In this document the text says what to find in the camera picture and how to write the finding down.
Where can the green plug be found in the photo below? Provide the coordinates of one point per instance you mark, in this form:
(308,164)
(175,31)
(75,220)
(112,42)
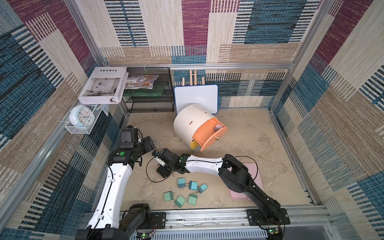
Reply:
(168,196)
(192,200)
(180,201)

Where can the white magazine book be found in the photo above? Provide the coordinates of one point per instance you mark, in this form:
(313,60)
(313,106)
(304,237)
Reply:
(105,86)

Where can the black wire shelf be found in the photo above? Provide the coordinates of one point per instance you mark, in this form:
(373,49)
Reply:
(159,99)

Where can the teal blue plug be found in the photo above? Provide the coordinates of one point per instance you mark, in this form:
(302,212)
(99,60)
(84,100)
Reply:
(193,185)
(181,183)
(202,188)

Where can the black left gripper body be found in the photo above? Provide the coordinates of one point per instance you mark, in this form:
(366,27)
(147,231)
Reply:
(143,146)

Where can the white round drawer cabinet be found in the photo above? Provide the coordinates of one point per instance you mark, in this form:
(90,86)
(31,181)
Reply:
(189,120)

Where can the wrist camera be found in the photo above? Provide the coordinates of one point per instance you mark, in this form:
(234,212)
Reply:
(130,137)
(155,155)

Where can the pink tray left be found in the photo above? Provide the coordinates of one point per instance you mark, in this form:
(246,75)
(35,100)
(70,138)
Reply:
(237,196)

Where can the yellow drawer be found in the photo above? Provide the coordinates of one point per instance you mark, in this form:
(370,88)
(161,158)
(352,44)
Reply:
(194,144)

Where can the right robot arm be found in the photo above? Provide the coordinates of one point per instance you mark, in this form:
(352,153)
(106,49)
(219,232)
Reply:
(235,176)

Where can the orange drawer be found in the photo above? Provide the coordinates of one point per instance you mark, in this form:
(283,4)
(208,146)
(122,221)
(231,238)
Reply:
(205,134)

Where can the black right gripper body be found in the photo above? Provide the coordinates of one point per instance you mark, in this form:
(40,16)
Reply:
(165,166)

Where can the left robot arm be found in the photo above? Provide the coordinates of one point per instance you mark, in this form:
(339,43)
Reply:
(106,223)

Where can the pink plug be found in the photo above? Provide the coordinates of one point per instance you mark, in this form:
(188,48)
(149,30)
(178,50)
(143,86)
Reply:
(218,127)

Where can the blue framed whiteboard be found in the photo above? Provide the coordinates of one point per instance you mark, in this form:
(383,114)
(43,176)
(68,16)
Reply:
(206,96)

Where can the white alarm clock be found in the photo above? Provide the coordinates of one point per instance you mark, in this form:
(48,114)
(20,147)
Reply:
(82,116)

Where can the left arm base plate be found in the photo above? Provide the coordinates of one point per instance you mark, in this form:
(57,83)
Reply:
(157,221)

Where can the pink tray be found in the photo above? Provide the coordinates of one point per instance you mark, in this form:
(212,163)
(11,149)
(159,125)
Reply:
(237,196)
(253,170)

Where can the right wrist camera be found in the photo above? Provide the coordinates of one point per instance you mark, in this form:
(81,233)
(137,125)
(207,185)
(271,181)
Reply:
(155,155)

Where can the colourful snack bag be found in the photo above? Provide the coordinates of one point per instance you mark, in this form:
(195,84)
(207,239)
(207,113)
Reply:
(141,81)

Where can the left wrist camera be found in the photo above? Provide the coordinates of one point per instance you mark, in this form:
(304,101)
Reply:
(130,137)

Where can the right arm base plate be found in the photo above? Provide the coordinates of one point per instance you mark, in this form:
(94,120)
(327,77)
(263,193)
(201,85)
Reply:
(257,217)

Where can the white wire basket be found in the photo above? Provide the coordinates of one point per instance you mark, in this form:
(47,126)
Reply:
(97,109)

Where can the pink tray right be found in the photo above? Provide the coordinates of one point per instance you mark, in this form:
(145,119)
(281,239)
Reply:
(253,170)

